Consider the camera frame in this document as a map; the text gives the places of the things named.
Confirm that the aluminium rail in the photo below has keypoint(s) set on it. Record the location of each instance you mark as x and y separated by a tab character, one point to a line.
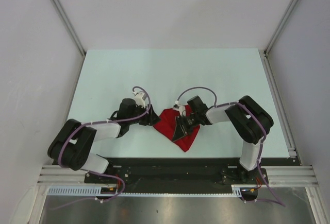
279	176
286	129

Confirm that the right aluminium frame post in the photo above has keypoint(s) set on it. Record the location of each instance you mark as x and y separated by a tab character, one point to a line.
281	26

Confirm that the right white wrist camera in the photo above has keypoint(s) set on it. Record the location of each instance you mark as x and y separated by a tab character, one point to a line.
180	108

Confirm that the aluminium frame post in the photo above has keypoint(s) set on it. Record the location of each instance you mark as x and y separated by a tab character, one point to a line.
68	26
281	26

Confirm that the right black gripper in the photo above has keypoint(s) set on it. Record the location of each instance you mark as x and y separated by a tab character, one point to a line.
180	130

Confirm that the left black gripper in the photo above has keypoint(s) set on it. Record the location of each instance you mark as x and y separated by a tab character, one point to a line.
151	118

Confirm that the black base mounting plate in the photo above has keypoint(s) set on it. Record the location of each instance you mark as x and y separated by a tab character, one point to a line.
189	176

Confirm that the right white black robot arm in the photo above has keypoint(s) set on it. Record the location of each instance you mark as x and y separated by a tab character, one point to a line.
250	120

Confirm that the red cloth napkin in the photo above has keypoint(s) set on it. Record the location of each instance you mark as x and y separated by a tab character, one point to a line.
166	126

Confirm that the right side aluminium rail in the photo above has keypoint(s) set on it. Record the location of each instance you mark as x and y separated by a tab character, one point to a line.
286	129

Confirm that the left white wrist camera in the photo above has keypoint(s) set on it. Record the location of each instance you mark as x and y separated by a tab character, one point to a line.
139	98

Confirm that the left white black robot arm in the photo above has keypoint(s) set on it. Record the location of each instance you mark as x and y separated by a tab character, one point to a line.
71	147

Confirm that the front aluminium rail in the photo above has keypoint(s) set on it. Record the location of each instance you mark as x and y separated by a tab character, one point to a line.
279	176

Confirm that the left aluminium frame post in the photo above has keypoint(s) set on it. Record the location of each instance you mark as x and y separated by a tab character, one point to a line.
68	26

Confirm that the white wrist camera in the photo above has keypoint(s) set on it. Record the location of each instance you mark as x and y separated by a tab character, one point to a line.
139	98
180	108

